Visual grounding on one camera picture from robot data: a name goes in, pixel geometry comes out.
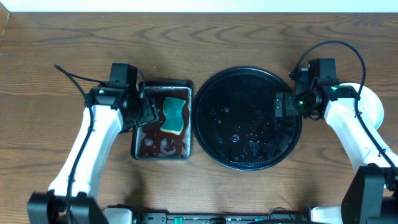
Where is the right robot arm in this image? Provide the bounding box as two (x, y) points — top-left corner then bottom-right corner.
(275, 67), (397, 223)

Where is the green yellow sponge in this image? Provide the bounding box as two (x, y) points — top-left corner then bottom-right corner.
(160, 96), (186, 135)

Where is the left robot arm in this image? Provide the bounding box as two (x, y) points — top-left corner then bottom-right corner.
(27, 87), (159, 223)

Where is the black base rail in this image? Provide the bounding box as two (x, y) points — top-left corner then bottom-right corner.
(133, 211), (310, 224)

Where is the rectangular black soapy tray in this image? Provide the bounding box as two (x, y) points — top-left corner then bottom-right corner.
(131, 80), (193, 160)

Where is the light blue plate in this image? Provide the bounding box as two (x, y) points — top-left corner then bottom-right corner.
(326, 83), (384, 134)

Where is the round black tray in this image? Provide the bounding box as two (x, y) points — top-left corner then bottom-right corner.
(192, 67), (302, 171)

